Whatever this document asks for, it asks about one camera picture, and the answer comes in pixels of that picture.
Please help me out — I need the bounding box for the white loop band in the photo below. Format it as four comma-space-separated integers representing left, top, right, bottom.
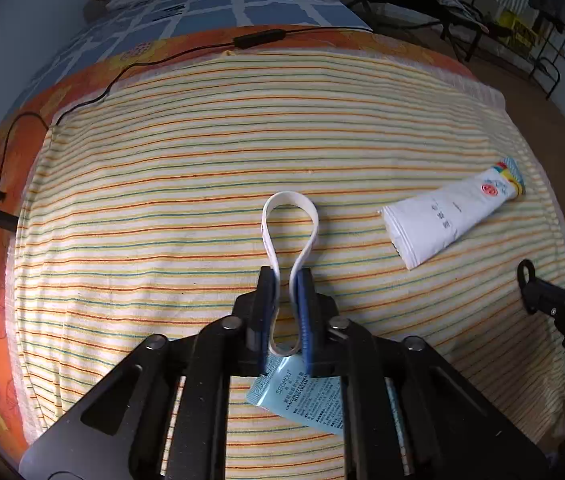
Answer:
260, 191, 320, 357

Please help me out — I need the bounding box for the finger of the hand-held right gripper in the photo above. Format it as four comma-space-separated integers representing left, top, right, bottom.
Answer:
517, 258, 565, 317

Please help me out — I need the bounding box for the black clothes rack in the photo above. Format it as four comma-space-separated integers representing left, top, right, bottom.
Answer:
471, 0, 565, 102

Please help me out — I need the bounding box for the black cable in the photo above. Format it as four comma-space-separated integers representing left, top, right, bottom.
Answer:
0, 25, 374, 202

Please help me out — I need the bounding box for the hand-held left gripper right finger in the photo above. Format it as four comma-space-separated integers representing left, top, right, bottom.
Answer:
289, 268, 549, 480

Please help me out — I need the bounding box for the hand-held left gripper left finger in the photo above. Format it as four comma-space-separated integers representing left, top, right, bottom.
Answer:
18, 266, 280, 480

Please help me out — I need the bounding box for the yellow striped cloth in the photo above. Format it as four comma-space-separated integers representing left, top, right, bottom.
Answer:
5, 47, 565, 480

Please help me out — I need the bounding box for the yellow plastic crate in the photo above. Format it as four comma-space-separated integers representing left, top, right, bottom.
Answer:
495, 10, 539, 52

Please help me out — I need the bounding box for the blue checked bed sheet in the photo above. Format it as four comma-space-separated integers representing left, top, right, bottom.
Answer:
12, 0, 369, 111

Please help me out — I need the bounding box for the white squeezed tube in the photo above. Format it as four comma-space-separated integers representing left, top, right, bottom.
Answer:
379, 156, 527, 272

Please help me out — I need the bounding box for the light blue sachet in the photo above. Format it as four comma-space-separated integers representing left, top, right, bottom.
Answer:
245, 355, 346, 437

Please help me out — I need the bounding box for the black folding chair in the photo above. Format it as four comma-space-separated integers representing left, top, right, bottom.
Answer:
349, 0, 513, 64

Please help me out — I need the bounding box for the black inline cable switch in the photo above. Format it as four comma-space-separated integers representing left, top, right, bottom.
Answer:
232, 29, 287, 51

